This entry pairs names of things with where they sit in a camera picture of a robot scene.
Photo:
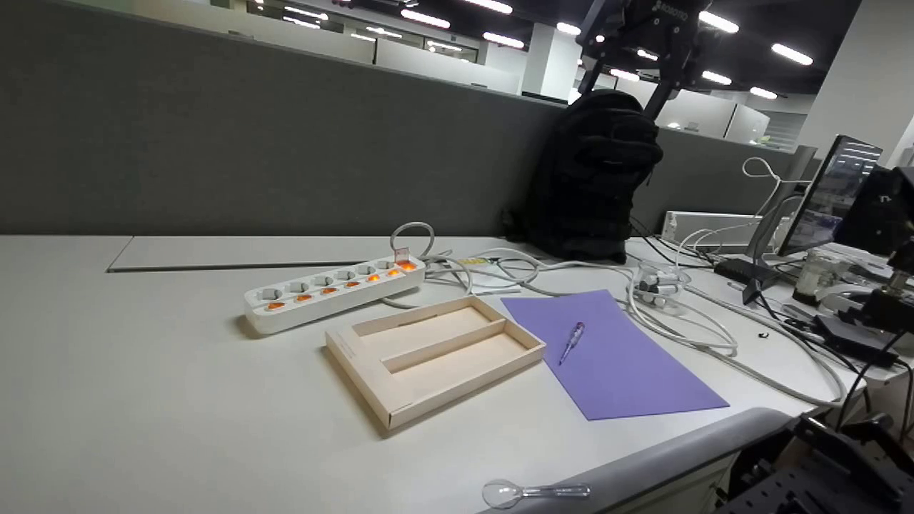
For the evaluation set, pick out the wooden tray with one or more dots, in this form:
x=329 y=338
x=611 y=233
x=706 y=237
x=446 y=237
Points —
x=443 y=350

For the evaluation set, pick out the white power strip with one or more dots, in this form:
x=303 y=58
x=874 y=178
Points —
x=323 y=294

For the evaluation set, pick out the black backpack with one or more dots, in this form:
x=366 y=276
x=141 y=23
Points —
x=588 y=181

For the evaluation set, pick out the small clear plastic object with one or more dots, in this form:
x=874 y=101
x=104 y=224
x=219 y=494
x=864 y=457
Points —
x=657 y=283

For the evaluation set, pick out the purple paper sheet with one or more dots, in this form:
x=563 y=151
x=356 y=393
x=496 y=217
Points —
x=630 y=373

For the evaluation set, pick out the clear plastic spoon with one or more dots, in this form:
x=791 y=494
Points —
x=500 y=493

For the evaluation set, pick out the grey office partition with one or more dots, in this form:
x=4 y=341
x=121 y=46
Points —
x=239 y=143

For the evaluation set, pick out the white rectangular box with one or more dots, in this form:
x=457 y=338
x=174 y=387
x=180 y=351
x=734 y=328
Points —
x=710 y=228

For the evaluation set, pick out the white curved stand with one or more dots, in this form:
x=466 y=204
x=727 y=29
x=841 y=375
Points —
x=773 y=194

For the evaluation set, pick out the computer monitor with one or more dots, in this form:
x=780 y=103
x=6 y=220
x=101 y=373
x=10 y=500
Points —
x=833 y=190

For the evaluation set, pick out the black device on stand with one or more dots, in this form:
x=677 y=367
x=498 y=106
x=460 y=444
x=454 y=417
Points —
x=885 y=224

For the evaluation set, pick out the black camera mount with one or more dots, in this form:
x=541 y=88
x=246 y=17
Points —
x=657 y=43

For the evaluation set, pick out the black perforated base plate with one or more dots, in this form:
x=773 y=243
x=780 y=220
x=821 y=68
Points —
x=830 y=473

